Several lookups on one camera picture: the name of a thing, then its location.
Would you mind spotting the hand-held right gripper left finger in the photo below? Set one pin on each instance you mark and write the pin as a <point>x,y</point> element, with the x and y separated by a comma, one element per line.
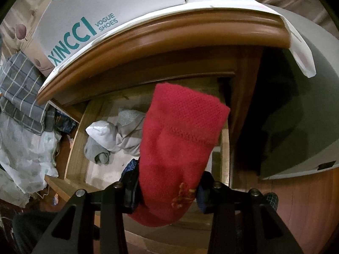
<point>132,190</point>

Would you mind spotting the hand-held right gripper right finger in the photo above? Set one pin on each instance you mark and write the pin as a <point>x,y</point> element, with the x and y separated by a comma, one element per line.
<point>201,199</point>

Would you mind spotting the red knitted sock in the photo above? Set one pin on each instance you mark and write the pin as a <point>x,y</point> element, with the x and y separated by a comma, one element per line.
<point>180,137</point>

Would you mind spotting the white cardboard shoe box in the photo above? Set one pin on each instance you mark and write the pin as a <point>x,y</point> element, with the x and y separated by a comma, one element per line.
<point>79,18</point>

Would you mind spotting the blue patterned underwear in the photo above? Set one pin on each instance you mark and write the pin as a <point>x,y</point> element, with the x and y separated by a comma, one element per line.
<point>131,168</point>

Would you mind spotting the white underwear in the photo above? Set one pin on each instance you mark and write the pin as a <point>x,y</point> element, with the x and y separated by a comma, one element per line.
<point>106,135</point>

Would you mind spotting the grey knitted underwear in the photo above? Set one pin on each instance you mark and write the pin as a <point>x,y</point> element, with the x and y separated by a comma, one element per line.
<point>129,119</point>

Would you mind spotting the grey rolled sock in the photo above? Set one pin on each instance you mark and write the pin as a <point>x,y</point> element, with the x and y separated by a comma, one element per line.
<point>96,153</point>

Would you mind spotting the person's plaid slipper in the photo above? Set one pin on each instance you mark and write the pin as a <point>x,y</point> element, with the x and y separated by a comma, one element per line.
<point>272,201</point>

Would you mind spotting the small orange tube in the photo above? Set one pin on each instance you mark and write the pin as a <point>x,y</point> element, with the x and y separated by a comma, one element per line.
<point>70,140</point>

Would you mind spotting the dark blue patterned cloth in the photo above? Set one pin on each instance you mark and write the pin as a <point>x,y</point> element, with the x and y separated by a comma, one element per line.
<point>65,121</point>

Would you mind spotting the white grey-print cloth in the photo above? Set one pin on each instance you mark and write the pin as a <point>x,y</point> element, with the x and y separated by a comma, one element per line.
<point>26,150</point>

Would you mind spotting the grey box lid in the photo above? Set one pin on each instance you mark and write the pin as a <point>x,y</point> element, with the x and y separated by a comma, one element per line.
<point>304,111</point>

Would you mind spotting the wooden nightstand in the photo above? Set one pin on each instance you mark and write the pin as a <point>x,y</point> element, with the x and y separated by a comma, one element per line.
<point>159,39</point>

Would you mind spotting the grey plaid cloth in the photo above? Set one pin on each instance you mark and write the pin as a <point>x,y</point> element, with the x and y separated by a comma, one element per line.
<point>21,84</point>

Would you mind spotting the white polka-dot cloth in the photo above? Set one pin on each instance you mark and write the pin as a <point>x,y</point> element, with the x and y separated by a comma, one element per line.
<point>238,0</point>

